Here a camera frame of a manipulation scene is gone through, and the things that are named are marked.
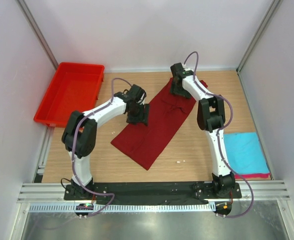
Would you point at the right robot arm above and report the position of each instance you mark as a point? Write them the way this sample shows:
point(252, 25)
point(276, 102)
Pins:
point(211, 119)

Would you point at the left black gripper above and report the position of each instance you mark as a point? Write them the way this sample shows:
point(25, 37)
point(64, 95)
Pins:
point(143, 117)

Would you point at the dark red t-shirt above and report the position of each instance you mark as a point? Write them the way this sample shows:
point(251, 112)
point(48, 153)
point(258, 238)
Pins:
point(143, 144)

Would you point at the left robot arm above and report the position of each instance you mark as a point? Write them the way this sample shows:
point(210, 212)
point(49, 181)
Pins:
point(79, 136)

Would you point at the red plastic bin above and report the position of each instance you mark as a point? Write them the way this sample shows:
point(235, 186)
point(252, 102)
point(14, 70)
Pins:
point(74, 87)

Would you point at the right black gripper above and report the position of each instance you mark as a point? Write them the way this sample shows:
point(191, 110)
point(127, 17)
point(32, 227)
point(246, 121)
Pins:
point(173, 90)

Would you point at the folded blue t-shirt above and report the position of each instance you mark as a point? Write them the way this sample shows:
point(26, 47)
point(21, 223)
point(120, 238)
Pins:
point(244, 153)

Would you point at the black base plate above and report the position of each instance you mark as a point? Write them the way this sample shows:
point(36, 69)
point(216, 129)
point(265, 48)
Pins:
point(163, 193)

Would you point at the white slotted cable duct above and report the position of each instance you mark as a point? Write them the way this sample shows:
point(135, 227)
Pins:
point(87, 208)

